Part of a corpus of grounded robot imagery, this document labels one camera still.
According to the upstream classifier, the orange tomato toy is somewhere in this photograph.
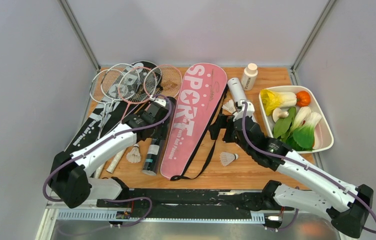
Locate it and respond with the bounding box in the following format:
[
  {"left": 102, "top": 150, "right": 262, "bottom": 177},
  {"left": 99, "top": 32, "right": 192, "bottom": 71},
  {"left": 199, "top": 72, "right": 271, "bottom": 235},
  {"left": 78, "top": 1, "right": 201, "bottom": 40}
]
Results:
[{"left": 296, "top": 90, "right": 311, "bottom": 107}]

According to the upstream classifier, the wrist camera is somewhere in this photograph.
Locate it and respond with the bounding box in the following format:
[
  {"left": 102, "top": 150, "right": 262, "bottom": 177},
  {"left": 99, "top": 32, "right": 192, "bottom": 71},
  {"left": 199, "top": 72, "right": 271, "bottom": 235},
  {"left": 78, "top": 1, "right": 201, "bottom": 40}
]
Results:
[
  {"left": 233, "top": 100, "right": 257, "bottom": 123},
  {"left": 149, "top": 96, "right": 168, "bottom": 108}
]

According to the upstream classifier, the green leaf vegetable toy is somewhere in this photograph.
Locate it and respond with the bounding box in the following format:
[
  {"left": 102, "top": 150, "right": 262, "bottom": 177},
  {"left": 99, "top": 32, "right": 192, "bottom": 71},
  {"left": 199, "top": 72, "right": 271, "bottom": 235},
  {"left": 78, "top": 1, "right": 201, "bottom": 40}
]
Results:
[{"left": 272, "top": 106, "right": 297, "bottom": 138}]

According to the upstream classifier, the pink racket right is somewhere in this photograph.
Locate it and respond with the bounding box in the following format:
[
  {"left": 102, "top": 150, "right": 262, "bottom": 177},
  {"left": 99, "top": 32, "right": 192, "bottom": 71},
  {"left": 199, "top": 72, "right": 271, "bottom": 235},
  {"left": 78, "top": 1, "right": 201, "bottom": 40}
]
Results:
[{"left": 141, "top": 64, "right": 182, "bottom": 103}]

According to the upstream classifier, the pink racket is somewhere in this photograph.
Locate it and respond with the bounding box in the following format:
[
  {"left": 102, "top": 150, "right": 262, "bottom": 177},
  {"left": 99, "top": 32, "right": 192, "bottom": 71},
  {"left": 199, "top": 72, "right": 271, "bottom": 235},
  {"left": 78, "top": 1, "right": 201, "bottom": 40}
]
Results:
[
  {"left": 104, "top": 66, "right": 150, "bottom": 160},
  {"left": 141, "top": 64, "right": 182, "bottom": 103}
]

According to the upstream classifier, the yellow napa cabbage toy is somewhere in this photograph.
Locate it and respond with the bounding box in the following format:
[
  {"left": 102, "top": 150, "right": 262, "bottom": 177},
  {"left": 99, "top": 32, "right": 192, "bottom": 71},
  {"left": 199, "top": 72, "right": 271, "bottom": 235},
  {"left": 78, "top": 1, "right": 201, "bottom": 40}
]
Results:
[{"left": 260, "top": 89, "right": 297, "bottom": 116}]

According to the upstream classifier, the beige plastic bottle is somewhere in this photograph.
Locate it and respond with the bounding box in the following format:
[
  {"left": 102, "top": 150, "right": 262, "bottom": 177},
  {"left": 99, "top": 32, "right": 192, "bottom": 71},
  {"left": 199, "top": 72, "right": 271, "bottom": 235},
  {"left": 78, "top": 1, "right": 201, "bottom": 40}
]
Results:
[{"left": 240, "top": 63, "right": 258, "bottom": 91}]

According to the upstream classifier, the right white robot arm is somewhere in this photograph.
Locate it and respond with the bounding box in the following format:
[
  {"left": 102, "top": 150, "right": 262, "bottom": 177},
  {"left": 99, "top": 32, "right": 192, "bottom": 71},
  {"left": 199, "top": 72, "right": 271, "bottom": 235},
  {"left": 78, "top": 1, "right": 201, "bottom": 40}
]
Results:
[{"left": 209, "top": 101, "right": 376, "bottom": 239}]

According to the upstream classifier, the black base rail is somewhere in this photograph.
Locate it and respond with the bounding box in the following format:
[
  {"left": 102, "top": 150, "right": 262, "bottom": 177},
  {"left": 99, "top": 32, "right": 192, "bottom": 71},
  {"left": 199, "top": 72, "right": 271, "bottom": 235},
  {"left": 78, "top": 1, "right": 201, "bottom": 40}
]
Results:
[{"left": 96, "top": 185, "right": 282, "bottom": 220}]

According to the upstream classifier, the shuttlecock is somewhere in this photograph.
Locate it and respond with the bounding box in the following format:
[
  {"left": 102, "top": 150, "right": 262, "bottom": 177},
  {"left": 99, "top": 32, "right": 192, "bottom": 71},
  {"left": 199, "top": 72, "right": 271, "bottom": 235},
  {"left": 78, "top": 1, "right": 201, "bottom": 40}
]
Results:
[
  {"left": 222, "top": 99, "right": 237, "bottom": 115},
  {"left": 219, "top": 152, "right": 239, "bottom": 167},
  {"left": 126, "top": 143, "right": 141, "bottom": 163}
]

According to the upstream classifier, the bok choy toy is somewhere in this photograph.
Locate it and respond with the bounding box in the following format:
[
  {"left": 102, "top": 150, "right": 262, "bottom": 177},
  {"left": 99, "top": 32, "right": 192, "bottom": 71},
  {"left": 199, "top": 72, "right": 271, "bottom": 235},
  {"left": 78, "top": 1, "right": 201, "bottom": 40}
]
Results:
[{"left": 292, "top": 112, "right": 322, "bottom": 150}]

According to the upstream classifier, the white shuttlecock tube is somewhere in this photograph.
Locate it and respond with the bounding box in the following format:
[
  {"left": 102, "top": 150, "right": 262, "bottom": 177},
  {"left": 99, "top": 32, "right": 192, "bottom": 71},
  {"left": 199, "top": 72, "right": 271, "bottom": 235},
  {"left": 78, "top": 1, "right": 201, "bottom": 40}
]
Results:
[{"left": 227, "top": 77, "right": 247, "bottom": 103}]

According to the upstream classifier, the black shuttlecock tube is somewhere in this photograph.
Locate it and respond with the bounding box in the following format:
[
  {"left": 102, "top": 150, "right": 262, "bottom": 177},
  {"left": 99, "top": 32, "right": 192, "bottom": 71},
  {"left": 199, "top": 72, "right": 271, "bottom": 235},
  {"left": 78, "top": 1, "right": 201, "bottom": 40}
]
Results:
[{"left": 141, "top": 97, "right": 177, "bottom": 176}]

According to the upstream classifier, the mushroom toy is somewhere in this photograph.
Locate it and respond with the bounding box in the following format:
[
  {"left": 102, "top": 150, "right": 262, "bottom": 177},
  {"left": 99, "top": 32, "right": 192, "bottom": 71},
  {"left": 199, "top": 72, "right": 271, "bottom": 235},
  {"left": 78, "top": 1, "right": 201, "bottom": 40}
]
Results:
[{"left": 272, "top": 108, "right": 289, "bottom": 123}]

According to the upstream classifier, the black racket cover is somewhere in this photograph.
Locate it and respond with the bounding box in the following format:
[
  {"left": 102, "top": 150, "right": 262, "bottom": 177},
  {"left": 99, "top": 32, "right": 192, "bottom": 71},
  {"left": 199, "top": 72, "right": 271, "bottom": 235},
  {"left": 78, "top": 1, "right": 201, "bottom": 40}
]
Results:
[{"left": 64, "top": 60, "right": 157, "bottom": 154}]

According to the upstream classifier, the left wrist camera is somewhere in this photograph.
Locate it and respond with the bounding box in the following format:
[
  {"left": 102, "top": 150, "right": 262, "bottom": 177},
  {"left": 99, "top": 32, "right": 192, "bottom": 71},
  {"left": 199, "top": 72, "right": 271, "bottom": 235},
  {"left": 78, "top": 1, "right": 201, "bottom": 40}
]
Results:
[{"left": 149, "top": 96, "right": 168, "bottom": 108}]

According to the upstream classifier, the pink racket cover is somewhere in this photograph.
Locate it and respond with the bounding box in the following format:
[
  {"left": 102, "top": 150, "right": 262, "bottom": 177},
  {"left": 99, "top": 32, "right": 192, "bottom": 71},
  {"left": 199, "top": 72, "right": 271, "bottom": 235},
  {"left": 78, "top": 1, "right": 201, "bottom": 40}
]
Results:
[{"left": 160, "top": 63, "right": 228, "bottom": 181}]

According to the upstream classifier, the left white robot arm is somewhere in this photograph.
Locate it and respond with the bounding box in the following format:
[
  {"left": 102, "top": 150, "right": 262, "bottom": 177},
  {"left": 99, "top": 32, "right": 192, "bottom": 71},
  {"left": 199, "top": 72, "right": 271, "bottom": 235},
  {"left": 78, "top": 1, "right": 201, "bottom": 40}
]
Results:
[{"left": 42, "top": 94, "right": 175, "bottom": 209}]

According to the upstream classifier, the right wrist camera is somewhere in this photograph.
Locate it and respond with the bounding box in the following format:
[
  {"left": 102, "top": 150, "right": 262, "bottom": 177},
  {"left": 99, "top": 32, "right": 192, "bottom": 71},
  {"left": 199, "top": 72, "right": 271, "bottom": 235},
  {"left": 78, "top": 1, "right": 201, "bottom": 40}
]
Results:
[{"left": 233, "top": 100, "right": 257, "bottom": 123}]

